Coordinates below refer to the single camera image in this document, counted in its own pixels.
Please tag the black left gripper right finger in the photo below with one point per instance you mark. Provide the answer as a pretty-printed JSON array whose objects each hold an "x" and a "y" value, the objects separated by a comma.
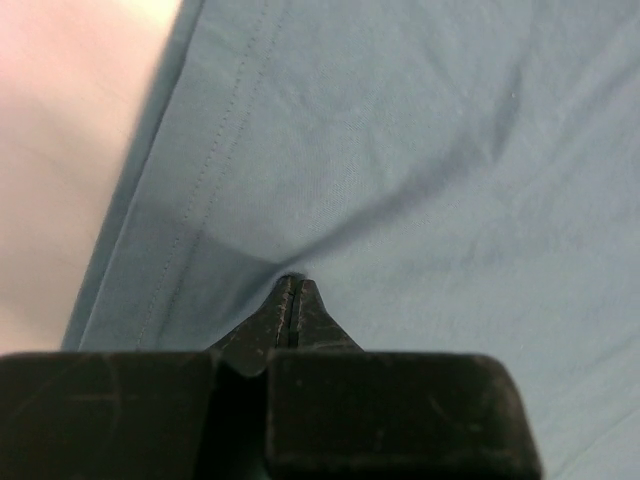
[{"x": 315, "y": 329}]

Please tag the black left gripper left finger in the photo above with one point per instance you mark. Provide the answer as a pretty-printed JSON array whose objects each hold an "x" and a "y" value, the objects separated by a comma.
[{"x": 246, "y": 347}]

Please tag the blue t shirt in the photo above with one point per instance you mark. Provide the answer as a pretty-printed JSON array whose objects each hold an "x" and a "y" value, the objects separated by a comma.
[{"x": 454, "y": 175}]

